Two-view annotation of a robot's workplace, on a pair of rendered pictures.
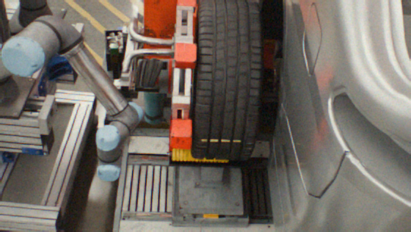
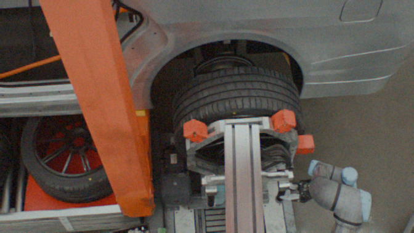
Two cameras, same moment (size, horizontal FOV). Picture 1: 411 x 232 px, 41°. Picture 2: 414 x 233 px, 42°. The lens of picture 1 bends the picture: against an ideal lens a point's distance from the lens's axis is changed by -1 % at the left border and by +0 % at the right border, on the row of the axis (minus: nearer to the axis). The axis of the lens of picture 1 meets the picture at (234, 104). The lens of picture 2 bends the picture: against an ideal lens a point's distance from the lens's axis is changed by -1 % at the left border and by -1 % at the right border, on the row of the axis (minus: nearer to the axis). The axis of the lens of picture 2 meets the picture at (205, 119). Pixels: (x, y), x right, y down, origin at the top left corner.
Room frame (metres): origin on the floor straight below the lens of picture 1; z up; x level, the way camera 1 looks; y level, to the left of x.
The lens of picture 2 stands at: (1.77, 1.44, 3.29)
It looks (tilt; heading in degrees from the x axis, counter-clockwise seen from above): 60 degrees down; 274
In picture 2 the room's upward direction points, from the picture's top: straight up
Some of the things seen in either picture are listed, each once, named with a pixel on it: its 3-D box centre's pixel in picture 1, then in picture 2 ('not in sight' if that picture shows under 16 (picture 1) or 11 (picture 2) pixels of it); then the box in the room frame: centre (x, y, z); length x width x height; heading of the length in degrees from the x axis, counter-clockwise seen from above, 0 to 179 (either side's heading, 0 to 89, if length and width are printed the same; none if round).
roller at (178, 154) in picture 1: (200, 155); not in sight; (1.58, 0.11, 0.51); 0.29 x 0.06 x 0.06; 99
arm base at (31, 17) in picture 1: (34, 10); not in sight; (1.96, 0.94, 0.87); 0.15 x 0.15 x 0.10
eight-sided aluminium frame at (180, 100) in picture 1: (181, 77); (241, 150); (1.68, 0.23, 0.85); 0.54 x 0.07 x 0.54; 9
